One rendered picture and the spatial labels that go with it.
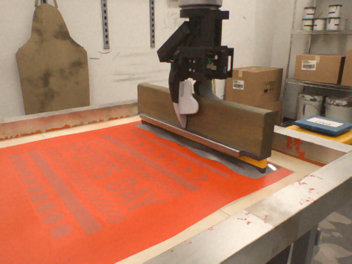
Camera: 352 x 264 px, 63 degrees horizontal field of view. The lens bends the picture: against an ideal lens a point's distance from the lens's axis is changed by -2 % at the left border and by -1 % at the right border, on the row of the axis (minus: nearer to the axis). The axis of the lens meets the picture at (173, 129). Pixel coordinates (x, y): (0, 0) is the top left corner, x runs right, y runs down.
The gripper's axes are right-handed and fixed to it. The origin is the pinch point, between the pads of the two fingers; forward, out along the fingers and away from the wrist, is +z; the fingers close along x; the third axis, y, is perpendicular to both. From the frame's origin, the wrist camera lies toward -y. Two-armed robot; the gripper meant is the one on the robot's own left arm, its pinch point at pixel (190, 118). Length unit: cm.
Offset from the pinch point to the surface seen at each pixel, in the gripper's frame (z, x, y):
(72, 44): -9, 45, -195
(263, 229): 1.0, -16.1, 29.1
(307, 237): 33.5, 28.7, 14.2
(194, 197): 4.8, -13.2, 16.6
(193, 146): 4.6, -1.5, 3.0
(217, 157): 4.4, -1.9, 9.7
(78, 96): 33, 45, -195
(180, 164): 4.9, -8.2, 7.1
